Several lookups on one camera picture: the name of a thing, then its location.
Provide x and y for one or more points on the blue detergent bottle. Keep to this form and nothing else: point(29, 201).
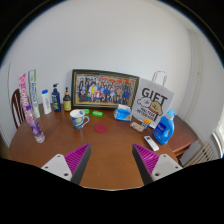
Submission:
point(164, 130)

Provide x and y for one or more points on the pink shuttlecock tube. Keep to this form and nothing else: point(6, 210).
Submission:
point(24, 93)

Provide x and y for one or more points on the blue tissue pack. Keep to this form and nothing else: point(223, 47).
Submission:
point(122, 114)

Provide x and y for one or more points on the flat round red coaster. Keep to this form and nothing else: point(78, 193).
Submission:
point(100, 128)

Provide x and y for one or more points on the brown wooden chair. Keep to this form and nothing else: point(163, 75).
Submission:
point(16, 110)

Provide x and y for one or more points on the white remote control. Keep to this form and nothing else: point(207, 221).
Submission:
point(151, 143)

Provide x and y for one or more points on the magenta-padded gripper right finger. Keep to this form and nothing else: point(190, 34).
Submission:
point(164, 165)

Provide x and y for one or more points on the white blue-capped lotion bottle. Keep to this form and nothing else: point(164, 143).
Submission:
point(46, 102)

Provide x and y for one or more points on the dark blue pump bottle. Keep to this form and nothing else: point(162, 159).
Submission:
point(56, 100)

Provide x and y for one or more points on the framed group picture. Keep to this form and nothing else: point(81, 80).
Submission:
point(103, 88)

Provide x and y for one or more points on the white printed paper gift bag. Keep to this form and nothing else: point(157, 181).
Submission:
point(153, 100)

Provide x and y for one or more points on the white green shuttlecock tube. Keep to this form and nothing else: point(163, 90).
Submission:
point(34, 93)

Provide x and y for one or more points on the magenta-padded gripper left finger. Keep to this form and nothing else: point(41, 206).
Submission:
point(58, 165)

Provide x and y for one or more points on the small puzzle cube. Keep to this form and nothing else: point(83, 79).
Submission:
point(146, 123)

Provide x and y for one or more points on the clear purple-label water bottle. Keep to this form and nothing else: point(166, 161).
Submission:
point(35, 126)

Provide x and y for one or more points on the blue yellow painted mug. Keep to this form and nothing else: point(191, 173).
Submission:
point(78, 119)

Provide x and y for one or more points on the amber yellow-label pump bottle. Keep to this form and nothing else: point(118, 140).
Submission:
point(67, 102)

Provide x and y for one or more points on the white radiator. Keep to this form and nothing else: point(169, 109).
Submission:
point(201, 155)

